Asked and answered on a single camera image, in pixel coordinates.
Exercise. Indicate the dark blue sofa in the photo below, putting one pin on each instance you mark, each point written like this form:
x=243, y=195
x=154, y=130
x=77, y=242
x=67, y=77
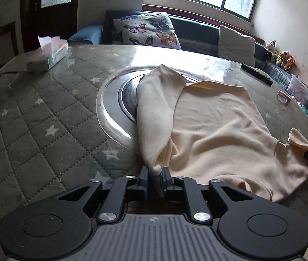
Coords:
x=201, y=37

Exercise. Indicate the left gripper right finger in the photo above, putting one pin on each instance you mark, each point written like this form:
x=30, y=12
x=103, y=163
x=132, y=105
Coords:
x=166, y=180

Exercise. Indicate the light blue cushion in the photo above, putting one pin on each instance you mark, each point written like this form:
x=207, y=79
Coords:
x=91, y=34

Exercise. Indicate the stuffed plush toys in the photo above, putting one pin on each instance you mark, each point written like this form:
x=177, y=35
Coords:
x=284, y=59

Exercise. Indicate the quilted grey star tablecloth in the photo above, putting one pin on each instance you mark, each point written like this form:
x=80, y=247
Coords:
x=64, y=127

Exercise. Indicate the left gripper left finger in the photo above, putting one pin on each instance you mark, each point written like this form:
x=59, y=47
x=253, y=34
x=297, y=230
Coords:
x=144, y=179

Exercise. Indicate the white grey cushion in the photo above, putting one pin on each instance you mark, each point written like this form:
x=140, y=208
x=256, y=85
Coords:
x=234, y=46

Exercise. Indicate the dark wooden door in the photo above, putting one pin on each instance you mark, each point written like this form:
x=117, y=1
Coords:
x=47, y=18

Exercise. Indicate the pink tissue box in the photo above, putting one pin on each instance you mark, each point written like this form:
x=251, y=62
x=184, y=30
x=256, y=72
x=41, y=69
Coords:
x=51, y=51

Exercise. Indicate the butterfly print pillow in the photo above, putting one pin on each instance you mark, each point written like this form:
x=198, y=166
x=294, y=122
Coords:
x=149, y=29

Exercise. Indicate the beige cream garment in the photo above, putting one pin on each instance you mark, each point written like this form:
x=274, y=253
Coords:
x=208, y=130

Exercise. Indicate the clear plastic storage box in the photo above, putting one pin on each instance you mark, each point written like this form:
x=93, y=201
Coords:
x=298, y=90

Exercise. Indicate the round black induction cooktop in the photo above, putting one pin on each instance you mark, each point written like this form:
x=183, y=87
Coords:
x=125, y=97

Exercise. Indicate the black remote control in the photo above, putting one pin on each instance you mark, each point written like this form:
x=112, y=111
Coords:
x=256, y=74

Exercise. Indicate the pink hair clip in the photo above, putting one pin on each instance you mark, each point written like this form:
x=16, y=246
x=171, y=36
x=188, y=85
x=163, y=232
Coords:
x=283, y=98

